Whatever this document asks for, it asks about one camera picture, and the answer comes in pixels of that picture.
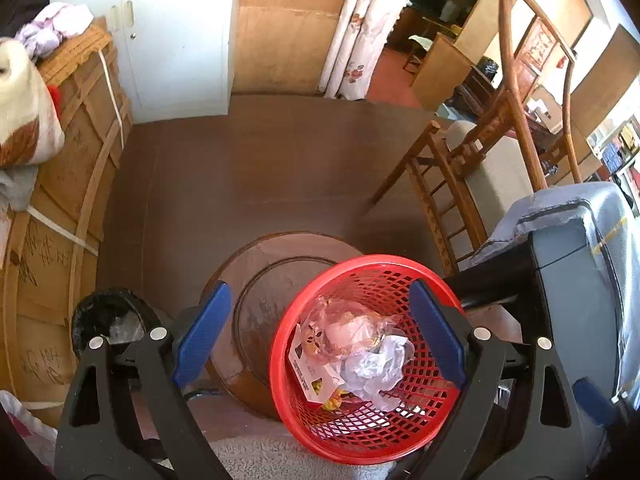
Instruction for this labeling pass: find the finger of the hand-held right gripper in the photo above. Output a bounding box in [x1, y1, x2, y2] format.
[572, 377, 619, 429]

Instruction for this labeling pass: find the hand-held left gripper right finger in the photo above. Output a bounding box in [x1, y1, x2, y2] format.
[395, 280, 586, 480]

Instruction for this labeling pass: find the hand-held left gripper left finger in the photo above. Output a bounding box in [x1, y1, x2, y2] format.
[54, 280, 233, 480]

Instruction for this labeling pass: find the white tissue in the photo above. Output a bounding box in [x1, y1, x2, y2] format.
[340, 335, 416, 411]

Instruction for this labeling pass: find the white printed packet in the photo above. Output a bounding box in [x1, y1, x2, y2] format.
[289, 324, 344, 412]

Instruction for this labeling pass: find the pink gold-printed plastic bag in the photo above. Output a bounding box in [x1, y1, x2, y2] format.
[305, 297, 407, 362]

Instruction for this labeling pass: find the red plastic mesh basket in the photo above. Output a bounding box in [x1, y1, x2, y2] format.
[269, 255, 468, 466]

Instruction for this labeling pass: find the round wooden stool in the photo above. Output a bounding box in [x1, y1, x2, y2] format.
[200, 230, 366, 422]

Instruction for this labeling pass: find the black waste bin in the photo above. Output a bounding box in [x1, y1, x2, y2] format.
[70, 287, 173, 361]

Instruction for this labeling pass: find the grey fuzzy seat cushion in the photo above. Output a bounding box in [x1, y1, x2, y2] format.
[207, 435, 401, 480]

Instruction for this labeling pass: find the light blue checked tablecloth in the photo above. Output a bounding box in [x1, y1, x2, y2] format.
[460, 182, 640, 407]

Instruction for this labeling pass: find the large cardboard box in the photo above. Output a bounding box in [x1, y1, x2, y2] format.
[0, 205, 101, 427]

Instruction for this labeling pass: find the carved wooden chair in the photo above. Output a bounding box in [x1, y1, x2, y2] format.
[370, 0, 584, 277]

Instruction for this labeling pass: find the beige seat cushion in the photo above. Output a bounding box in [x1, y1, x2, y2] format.
[445, 120, 537, 227]

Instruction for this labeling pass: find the pink and white bag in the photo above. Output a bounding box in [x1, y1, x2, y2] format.
[0, 390, 61, 472]

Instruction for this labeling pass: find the grey cloth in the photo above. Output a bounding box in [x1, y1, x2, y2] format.
[0, 165, 39, 212]

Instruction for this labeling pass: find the cream and brown blanket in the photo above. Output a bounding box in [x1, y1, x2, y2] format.
[0, 37, 66, 168]

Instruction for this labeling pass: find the white metal cabinet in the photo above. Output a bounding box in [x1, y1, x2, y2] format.
[30, 0, 246, 126]

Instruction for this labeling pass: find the floral white curtain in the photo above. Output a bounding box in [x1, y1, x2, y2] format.
[320, 0, 428, 102]

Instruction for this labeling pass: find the plywood partition board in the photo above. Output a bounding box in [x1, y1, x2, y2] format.
[232, 0, 361, 97]

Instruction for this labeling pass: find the light purple cloth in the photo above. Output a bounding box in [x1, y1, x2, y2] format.
[15, 2, 94, 59]

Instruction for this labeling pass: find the black cloth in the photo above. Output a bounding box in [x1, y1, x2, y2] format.
[0, 0, 51, 41]

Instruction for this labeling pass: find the strapped cardboard box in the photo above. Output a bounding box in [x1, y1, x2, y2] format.
[30, 15, 134, 257]

